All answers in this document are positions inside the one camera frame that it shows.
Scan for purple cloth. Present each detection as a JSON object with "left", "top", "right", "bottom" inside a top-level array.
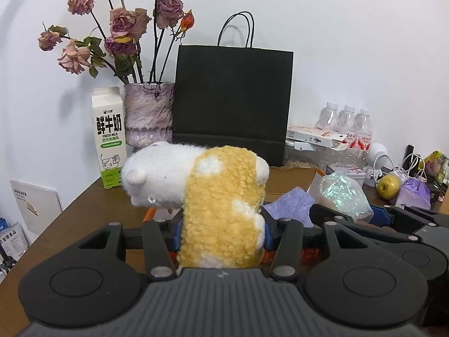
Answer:
[{"left": 263, "top": 186, "right": 315, "bottom": 228}]

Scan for iridescent plastic bag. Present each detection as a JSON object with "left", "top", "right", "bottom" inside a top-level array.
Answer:
[{"left": 308, "top": 171, "right": 374, "bottom": 222}]

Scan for white yellow plush toy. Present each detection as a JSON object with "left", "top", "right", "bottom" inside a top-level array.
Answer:
[{"left": 121, "top": 142, "right": 270, "bottom": 268}]

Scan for orange cardboard box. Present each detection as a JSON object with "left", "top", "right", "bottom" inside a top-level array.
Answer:
[{"left": 143, "top": 167, "right": 325, "bottom": 262}]

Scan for yellow green pear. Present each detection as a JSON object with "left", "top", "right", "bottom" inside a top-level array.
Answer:
[{"left": 376, "top": 174, "right": 401, "bottom": 201}]

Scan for purple tissue pack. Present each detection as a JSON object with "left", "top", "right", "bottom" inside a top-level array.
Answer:
[{"left": 395, "top": 178, "right": 431, "bottom": 210}]

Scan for floral tin box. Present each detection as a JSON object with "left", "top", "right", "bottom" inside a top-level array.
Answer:
[{"left": 325, "top": 164, "right": 366, "bottom": 186}]

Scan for clear plastic food container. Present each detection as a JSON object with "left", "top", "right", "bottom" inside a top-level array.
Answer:
[{"left": 283, "top": 139, "right": 337, "bottom": 171}]

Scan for white small device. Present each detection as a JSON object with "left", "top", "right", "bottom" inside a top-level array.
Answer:
[{"left": 363, "top": 142, "right": 389, "bottom": 179}]

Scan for snack packet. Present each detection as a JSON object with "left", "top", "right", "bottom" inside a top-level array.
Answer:
[{"left": 425, "top": 151, "right": 448, "bottom": 184}]

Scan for white glove box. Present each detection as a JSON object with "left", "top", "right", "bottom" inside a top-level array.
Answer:
[{"left": 286, "top": 126, "right": 349, "bottom": 151}]

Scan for white booklet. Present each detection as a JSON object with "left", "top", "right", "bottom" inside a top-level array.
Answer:
[{"left": 10, "top": 179, "right": 62, "bottom": 235}]

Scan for water bottle right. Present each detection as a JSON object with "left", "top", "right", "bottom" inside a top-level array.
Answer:
[{"left": 354, "top": 108, "right": 373, "bottom": 151}]

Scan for water bottle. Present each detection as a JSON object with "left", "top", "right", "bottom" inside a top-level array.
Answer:
[
  {"left": 354, "top": 108, "right": 373, "bottom": 151},
  {"left": 337, "top": 104, "right": 356, "bottom": 144},
  {"left": 314, "top": 101, "right": 339, "bottom": 131}
]

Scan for water bottle middle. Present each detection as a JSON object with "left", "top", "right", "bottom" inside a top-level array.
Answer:
[{"left": 337, "top": 104, "right": 356, "bottom": 144}]

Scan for water bottle left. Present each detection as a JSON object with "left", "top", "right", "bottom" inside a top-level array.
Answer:
[{"left": 314, "top": 101, "right": 339, "bottom": 131}]

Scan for purple textured vase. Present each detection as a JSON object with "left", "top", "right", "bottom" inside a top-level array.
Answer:
[{"left": 124, "top": 82, "right": 174, "bottom": 150}]

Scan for fresh milk carton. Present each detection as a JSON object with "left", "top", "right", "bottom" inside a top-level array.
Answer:
[{"left": 91, "top": 87, "right": 127, "bottom": 190}]

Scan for black paper bag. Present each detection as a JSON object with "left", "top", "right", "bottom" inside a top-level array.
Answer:
[{"left": 172, "top": 11, "right": 294, "bottom": 167}]

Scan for dried pink roses bouquet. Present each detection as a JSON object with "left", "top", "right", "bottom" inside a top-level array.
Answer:
[{"left": 38, "top": 0, "right": 195, "bottom": 85}]

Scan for white cables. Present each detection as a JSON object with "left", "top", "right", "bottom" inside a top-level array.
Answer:
[{"left": 371, "top": 152, "right": 427, "bottom": 183}]

